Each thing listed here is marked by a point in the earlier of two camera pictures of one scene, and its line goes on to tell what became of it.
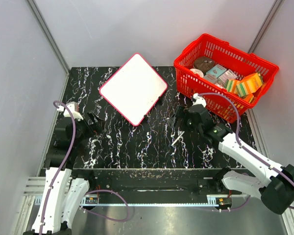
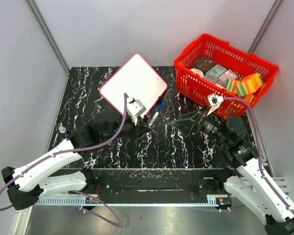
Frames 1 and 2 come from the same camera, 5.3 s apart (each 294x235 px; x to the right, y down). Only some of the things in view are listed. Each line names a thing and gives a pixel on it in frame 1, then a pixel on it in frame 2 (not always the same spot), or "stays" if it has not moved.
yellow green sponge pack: (231, 85) stays
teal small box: (216, 70) stays
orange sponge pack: (249, 84) stays
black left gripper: (93, 128) → (138, 130)
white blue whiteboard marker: (181, 134) → (161, 107)
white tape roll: (197, 72) stays
